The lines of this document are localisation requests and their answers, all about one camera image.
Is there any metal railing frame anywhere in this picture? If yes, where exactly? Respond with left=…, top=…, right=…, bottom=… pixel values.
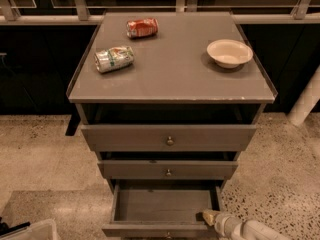
left=0, top=0, right=320, bottom=25

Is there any orange crushed soda can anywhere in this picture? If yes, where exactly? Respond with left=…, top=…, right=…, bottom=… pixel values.
left=126, top=18, right=158, bottom=39

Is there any grey drawer cabinet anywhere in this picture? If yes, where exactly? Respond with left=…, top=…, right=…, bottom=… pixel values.
left=66, top=10, right=279, bottom=192

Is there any clear plastic bin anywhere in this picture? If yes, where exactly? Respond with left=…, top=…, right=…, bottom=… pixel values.
left=0, top=219, right=61, bottom=240

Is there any green white soda can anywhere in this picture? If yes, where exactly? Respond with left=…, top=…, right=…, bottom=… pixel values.
left=94, top=46, right=134, bottom=73

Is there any white diagonal pole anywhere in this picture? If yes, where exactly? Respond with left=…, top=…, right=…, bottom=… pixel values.
left=287, top=65, right=320, bottom=126

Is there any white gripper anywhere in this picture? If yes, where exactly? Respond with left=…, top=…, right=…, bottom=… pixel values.
left=202, top=209, right=248, bottom=240

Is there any grey drawer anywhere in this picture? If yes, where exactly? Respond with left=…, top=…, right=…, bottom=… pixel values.
left=98, top=160, right=238, bottom=180
left=81, top=124, right=256, bottom=152
left=103, top=180, right=223, bottom=239

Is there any grey top drawer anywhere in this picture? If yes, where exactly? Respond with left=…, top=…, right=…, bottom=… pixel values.
left=81, top=124, right=256, bottom=152

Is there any white paper bowl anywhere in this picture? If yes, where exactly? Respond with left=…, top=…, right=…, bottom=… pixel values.
left=207, top=39, right=253, bottom=69

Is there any grey middle drawer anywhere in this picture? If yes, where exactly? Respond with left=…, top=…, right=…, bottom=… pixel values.
left=98, top=160, right=238, bottom=180

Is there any grey bottom drawer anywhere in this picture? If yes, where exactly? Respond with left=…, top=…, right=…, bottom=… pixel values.
left=103, top=180, right=223, bottom=239

